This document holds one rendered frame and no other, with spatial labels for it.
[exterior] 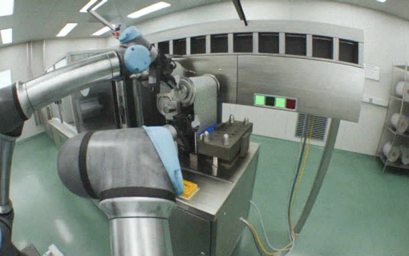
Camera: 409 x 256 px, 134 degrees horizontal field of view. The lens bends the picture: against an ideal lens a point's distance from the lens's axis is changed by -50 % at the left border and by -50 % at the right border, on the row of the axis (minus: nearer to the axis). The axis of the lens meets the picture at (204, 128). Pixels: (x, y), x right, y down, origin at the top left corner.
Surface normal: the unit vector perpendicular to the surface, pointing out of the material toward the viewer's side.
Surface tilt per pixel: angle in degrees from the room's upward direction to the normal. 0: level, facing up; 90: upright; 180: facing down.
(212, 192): 0
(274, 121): 90
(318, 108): 90
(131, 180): 34
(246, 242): 0
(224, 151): 90
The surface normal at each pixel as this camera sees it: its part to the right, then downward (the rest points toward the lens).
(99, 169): 0.18, -0.11
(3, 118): 0.44, 0.57
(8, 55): 0.87, 0.15
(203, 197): -0.01, -0.94
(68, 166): -0.07, -0.14
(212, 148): -0.49, 0.29
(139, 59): 0.71, 0.23
